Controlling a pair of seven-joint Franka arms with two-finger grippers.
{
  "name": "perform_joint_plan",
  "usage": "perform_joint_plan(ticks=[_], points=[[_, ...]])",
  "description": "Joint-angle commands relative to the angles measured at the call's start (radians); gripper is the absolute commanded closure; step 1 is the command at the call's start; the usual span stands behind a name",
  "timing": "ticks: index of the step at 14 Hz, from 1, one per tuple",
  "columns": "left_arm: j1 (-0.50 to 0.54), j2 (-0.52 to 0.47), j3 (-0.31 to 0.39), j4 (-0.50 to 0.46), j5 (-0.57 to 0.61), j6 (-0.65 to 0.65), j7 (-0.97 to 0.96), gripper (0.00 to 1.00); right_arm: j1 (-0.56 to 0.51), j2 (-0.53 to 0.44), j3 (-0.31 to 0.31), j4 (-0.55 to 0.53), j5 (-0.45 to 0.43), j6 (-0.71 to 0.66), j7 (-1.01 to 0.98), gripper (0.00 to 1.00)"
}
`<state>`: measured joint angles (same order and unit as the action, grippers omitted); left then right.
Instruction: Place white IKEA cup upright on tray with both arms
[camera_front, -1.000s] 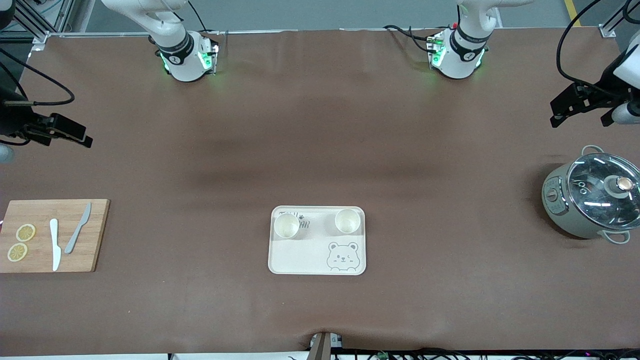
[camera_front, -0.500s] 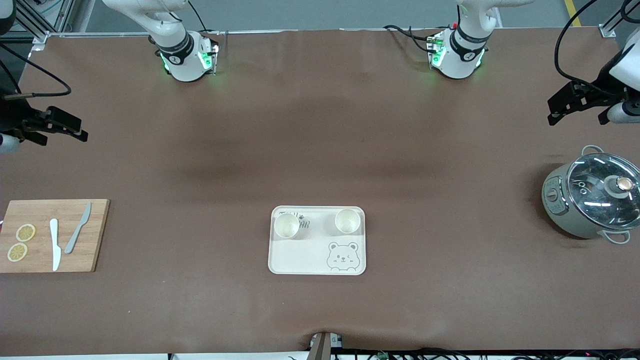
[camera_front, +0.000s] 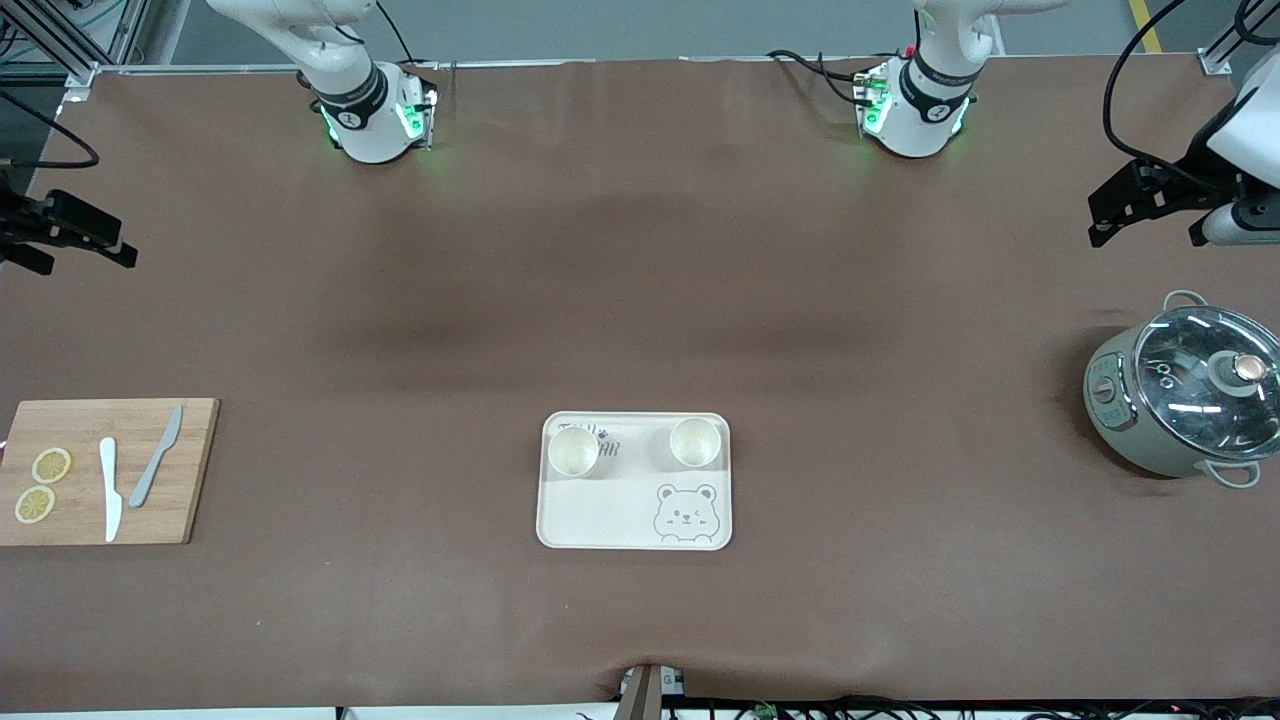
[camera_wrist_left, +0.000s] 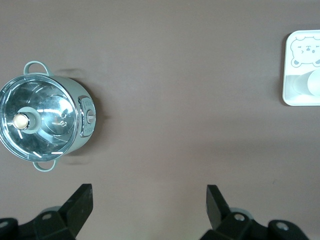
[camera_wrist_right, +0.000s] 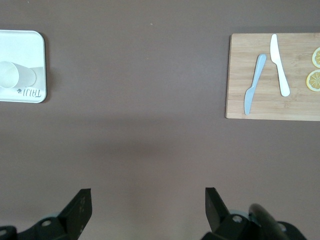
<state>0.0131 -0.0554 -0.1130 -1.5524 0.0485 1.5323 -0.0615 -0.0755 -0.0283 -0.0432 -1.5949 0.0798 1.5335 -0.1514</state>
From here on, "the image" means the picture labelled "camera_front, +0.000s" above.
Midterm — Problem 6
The white IKEA cup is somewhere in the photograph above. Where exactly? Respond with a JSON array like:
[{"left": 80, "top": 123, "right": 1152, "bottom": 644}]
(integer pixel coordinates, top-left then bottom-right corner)
[
  {"left": 547, "top": 426, "right": 601, "bottom": 479},
  {"left": 669, "top": 416, "right": 723, "bottom": 470}
]

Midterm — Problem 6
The cream bear print tray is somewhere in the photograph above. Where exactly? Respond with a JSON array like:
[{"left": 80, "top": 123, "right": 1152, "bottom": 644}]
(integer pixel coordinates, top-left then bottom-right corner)
[{"left": 536, "top": 411, "right": 733, "bottom": 552}]

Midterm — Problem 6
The glass pot lid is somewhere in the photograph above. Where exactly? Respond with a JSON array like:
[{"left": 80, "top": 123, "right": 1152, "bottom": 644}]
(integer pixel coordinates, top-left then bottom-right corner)
[{"left": 1133, "top": 305, "right": 1280, "bottom": 461}]

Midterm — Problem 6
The grey pot with glass lid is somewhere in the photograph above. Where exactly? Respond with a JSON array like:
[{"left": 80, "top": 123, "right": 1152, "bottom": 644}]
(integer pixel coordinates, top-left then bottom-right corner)
[{"left": 1083, "top": 290, "right": 1280, "bottom": 490}]

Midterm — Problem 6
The grey plastic knife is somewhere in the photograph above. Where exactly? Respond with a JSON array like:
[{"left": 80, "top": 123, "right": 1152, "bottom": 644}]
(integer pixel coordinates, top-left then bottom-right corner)
[{"left": 128, "top": 404, "right": 185, "bottom": 509}]

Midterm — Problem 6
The white plastic knife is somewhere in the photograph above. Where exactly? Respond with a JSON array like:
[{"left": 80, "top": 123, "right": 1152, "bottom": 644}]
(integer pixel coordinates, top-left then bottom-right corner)
[{"left": 98, "top": 437, "right": 124, "bottom": 544}]

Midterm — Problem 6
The bamboo cutting board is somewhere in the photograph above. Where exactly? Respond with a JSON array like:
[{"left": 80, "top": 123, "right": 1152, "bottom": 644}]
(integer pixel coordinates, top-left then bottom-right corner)
[{"left": 0, "top": 398, "right": 221, "bottom": 547}]

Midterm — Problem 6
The brown table cover mat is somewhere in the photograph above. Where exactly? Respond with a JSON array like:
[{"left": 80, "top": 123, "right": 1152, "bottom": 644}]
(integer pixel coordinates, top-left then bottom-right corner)
[{"left": 0, "top": 55, "right": 1280, "bottom": 713}]

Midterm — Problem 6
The aluminium frame profile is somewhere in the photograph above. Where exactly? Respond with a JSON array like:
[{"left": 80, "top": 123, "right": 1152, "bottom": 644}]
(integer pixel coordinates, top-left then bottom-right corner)
[
  {"left": 0, "top": 0, "right": 191, "bottom": 101},
  {"left": 1200, "top": 25, "right": 1253, "bottom": 76}
]

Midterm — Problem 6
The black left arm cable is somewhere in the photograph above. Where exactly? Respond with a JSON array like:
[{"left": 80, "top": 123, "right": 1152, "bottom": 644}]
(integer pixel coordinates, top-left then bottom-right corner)
[{"left": 1103, "top": 0, "right": 1280, "bottom": 193}]

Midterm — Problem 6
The black right base cable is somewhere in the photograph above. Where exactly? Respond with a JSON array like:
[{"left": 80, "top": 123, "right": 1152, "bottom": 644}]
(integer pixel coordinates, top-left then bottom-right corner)
[{"left": 375, "top": 0, "right": 416, "bottom": 63}]

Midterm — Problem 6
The black base cable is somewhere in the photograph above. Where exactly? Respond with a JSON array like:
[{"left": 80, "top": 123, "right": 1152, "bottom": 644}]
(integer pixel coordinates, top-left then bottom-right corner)
[
  {"left": 768, "top": 48, "right": 873, "bottom": 106},
  {"left": 375, "top": 0, "right": 416, "bottom": 63}
]

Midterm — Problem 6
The black left base cable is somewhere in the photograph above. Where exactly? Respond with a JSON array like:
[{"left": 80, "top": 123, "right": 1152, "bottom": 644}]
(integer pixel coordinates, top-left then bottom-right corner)
[{"left": 768, "top": 48, "right": 873, "bottom": 106}]

